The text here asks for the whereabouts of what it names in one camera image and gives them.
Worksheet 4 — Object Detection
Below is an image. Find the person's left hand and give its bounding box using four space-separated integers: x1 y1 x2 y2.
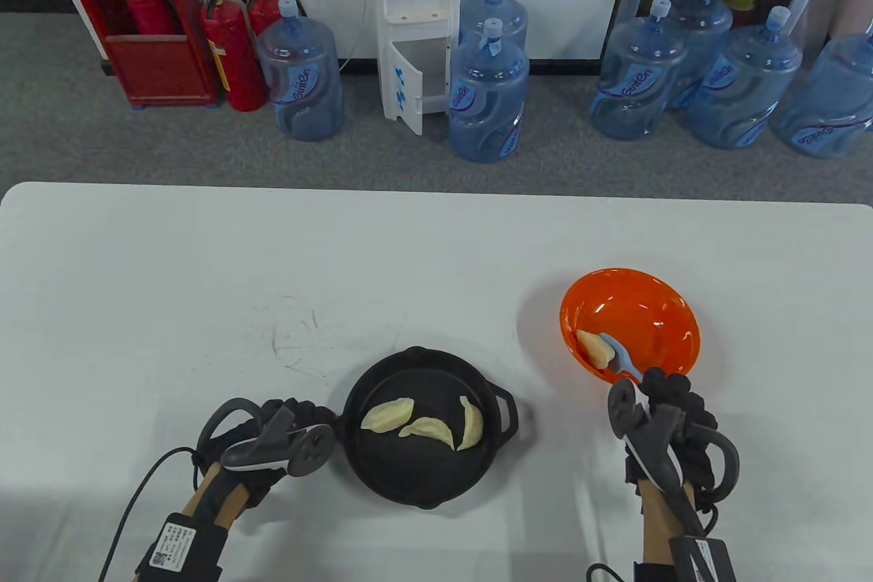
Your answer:
193 396 339 512

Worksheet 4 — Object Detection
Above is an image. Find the person's right hand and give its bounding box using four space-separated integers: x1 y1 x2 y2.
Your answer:
624 367 720 495

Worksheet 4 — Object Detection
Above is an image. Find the blue dessert shovel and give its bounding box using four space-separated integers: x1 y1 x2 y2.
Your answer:
599 333 644 383

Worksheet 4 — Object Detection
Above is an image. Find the pale yellow dumpling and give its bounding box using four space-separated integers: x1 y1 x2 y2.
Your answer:
398 417 456 452
360 399 415 434
456 396 484 452
576 330 617 369

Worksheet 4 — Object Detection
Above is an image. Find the orange plastic bowl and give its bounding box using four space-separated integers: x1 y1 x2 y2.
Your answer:
559 268 701 386

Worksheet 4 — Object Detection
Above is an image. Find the black frying pan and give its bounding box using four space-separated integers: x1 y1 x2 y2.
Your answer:
341 347 519 510

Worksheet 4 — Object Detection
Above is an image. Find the person's left forearm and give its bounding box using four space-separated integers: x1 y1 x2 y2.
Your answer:
179 463 250 532

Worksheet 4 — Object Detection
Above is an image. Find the person's right forearm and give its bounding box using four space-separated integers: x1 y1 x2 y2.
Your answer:
638 483 691 582

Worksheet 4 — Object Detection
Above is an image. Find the grey left hand controller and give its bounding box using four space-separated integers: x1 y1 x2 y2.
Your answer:
198 398 335 479

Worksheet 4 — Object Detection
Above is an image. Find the black right wrist module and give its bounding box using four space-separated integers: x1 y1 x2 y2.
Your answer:
631 536 737 582

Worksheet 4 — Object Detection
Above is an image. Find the black wrist module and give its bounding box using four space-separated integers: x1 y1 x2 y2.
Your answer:
631 536 737 582
134 512 229 582

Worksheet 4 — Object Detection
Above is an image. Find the black left wrist module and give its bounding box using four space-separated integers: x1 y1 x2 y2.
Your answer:
134 512 229 582

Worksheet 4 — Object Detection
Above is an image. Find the blue water jug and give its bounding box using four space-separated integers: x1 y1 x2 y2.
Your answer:
665 0 734 112
256 0 345 142
687 5 803 150
459 0 529 50
447 18 531 164
774 23 873 160
591 0 690 141

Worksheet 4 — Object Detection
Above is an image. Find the large red fire extinguisher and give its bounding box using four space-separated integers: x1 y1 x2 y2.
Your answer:
200 0 267 113

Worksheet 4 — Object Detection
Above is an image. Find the red fire extinguisher cabinet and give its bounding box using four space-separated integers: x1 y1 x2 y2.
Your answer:
56 0 222 108

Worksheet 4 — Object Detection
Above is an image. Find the small red fire extinguisher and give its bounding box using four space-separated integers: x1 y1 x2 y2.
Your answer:
244 0 297 37

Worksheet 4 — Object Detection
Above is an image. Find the red extinguisher inside cabinet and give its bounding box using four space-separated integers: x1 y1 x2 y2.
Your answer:
126 0 171 35

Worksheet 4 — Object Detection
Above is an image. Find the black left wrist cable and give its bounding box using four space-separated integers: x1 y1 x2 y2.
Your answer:
99 446 198 582

